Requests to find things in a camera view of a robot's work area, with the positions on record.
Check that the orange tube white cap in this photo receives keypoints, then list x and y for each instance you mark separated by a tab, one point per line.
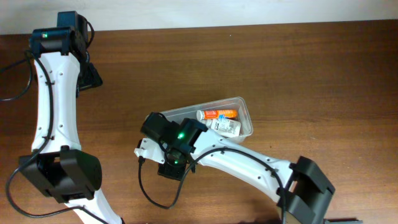
216	114

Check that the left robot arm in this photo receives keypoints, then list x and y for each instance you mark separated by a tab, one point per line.
57	166

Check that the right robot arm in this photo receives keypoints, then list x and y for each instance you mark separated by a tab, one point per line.
300	189

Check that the clear plastic container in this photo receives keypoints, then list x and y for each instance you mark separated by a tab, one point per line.
236	103

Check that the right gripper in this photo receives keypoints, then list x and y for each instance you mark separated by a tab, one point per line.
176	172

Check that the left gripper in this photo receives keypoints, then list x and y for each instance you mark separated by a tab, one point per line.
95	79

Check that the white spray bottle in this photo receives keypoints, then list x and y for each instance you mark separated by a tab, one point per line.
225	127

